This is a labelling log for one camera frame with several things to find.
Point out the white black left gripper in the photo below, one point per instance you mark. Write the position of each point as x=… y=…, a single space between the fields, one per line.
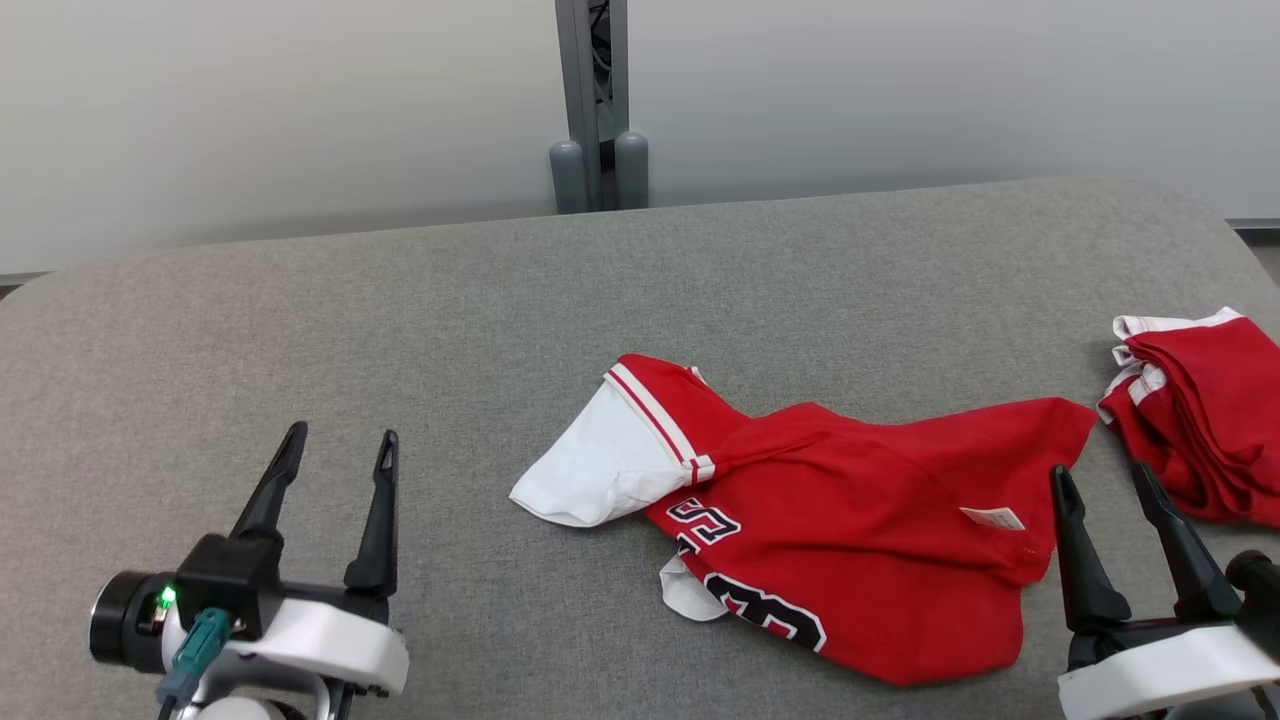
x=330 y=645

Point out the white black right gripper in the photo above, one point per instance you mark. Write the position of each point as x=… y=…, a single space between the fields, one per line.
x=1150 y=670

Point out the red and white jersey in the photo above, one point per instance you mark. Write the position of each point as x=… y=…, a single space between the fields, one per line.
x=880 y=520

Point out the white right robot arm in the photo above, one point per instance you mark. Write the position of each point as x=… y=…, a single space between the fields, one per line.
x=1225 y=710

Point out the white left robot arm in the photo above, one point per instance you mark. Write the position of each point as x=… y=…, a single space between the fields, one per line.
x=240 y=710

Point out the red clothes pile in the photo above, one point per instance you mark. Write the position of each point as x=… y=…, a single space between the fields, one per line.
x=1210 y=420

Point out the grey cylinder bumper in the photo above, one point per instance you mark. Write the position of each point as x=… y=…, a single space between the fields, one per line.
x=566 y=180
x=632 y=170

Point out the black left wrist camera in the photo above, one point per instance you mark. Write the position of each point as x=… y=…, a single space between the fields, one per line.
x=230 y=585

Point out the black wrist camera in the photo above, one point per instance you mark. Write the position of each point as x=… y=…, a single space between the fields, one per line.
x=230 y=585
x=1260 y=585

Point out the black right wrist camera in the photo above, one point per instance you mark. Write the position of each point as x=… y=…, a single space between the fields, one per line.
x=1260 y=585

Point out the grey metal post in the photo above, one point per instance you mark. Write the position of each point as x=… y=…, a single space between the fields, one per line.
x=580 y=90

